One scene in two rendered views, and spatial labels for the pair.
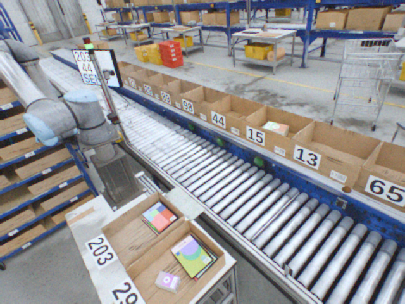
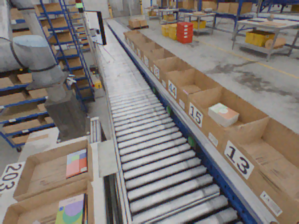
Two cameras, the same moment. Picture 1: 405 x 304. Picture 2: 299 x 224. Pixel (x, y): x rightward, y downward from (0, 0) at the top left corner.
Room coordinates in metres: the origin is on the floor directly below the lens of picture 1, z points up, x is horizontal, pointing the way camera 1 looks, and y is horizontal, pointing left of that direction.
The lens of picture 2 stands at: (0.49, -0.40, 1.64)
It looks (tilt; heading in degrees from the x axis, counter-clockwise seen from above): 36 degrees down; 22
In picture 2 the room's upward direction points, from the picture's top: 6 degrees counter-clockwise
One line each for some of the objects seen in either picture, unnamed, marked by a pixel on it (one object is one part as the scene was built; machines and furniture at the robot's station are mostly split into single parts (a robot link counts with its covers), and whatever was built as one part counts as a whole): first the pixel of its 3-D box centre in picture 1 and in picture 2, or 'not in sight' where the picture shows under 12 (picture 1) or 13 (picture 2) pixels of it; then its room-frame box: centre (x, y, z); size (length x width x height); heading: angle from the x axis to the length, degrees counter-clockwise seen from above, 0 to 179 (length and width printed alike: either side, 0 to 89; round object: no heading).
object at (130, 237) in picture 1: (144, 227); (59, 168); (0.83, 0.40, 0.80); 0.38 x 0.28 x 0.10; 128
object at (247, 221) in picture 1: (263, 206); (172, 192); (0.92, -0.31, 0.72); 0.52 x 0.05 x 0.05; 126
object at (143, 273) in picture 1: (177, 266); (49, 223); (0.58, 0.21, 0.80); 0.38 x 0.28 x 0.10; 128
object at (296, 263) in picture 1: (314, 240); not in sight; (0.66, -0.50, 0.72); 0.52 x 0.05 x 0.05; 126
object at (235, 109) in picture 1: (236, 114); (191, 89); (1.70, -0.30, 0.96); 0.39 x 0.29 x 0.17; 36
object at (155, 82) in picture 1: (161, 86); (149, 52); (2.64, 0.40, 0.96); 0.39 x 0.29 x 0.17; 36
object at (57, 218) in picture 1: (70, 201); not in sight; (1.78, 1.48, 0.19); 0.40 x 0.30 x 0.10; 128
